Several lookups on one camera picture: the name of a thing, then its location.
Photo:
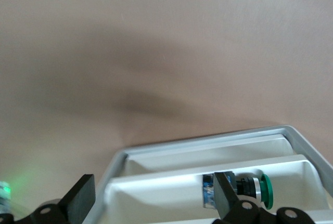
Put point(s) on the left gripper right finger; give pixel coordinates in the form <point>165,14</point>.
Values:
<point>223,195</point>

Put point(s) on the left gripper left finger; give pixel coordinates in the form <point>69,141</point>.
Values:
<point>78,198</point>

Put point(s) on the green mushroom push button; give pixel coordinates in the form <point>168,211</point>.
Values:
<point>266,190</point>

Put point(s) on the white drawer cabinet grey frame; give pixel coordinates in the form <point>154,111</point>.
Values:
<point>208,141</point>

